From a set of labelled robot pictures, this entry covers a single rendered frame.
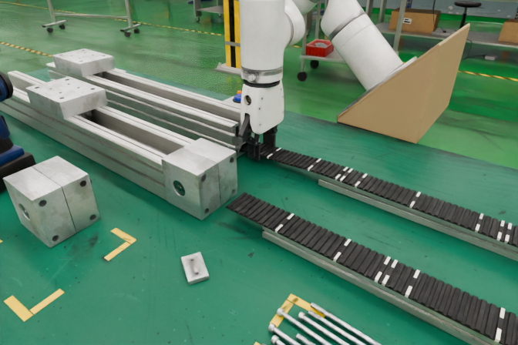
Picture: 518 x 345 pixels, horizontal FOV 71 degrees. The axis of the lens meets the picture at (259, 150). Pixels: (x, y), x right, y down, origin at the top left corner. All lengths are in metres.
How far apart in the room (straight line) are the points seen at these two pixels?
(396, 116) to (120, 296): 0.71
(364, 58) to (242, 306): 0.74
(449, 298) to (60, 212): 0.57
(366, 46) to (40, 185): 0.82
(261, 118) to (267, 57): 0.12
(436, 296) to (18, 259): 0.60
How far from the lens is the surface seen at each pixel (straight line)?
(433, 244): 0.66
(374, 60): 1.04
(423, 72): 0.91
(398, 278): 0.54
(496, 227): 0.69
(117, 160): 0.81
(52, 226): 0.66
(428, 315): 0.55
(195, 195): 0.63
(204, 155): 0.65
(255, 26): 0.68
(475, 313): 0.55
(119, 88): 1.07
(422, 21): 5.44
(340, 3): 1.07
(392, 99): 0.94
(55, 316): 0.58
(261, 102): 0.72
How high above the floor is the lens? 1.20
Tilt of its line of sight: 29 degrees down
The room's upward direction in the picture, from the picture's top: straight up
